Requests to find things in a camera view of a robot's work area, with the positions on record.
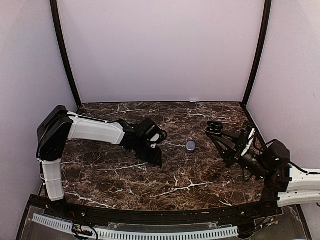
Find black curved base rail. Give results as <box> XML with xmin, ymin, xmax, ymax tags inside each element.
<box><xmin>29</xmin><ymin>194</ymin><xmax>283</xmax><ymax>226</ymax></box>

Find black frame post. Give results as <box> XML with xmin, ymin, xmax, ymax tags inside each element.
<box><xmin>49</xmin><ymin>0</ymin><xmax>82</xmax><ymax>109</ymax></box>
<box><xmin>241</xmin><ymin>0</ymin><xmax>272</xmax><ymax>109</ymax></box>

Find black earbud charging case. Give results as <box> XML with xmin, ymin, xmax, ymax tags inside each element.
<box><xmin>205</xmin><ymin>121</ymin><xmax>224</xmax><ymax>135</ymax></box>

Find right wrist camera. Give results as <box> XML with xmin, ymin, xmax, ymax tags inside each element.
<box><xmin>241</xmin><ymin>121</ymin><xmax>256</xmax><ymax>157</ymax></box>

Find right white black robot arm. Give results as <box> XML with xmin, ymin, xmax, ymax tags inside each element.
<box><xmin>205</xmin><ymin>125</ymin><xmax>320</xmax><ymax>217</ymax></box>

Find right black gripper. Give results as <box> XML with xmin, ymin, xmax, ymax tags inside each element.
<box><xmin>211</xmin><ymin>130</ymin><xmax>271</xmax><ymax>180</ymax></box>

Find right black frame post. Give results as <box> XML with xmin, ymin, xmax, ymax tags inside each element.
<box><xmin>241</xmin><ymin>0</ymin><xmax>272</xmax><ymax>109</ymax></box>

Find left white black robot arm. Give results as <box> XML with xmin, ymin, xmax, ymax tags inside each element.
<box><xmin>36</xmin><ymin>105</ymin><xmax>167</xmax><ymax>218</ymax></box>

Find white slotted cable duct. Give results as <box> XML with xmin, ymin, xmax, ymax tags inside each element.
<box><xmin>32</xmin><ymin>213</ymin><xmax>239</xmax><ymax>240</ymax></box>

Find purple earbud charging case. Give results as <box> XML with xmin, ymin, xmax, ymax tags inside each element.
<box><xmin>185</xmin><ymin>140</ymin><xmax>197</xmax><ymax>153</ymax></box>

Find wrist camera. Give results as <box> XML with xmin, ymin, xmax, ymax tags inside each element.
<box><xmin>241</xmin><ymin>121</ymin><xmax>256</xmax><ymax>157</ymax></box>
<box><xmin>147</xmin><ymin>128</ymin><xmax>168</xmax><ymax>149</ymax></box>

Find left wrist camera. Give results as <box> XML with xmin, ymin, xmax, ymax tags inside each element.
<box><xmin>147</xmin><ymin>128</ymin><xmax>168</xmax><ymax>149</ymax></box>

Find left black frame post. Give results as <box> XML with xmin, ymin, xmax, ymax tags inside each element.
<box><xmin>49</xmin><ymin>0</ymin><xmax>82</xmax><ymax>109</ymax></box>

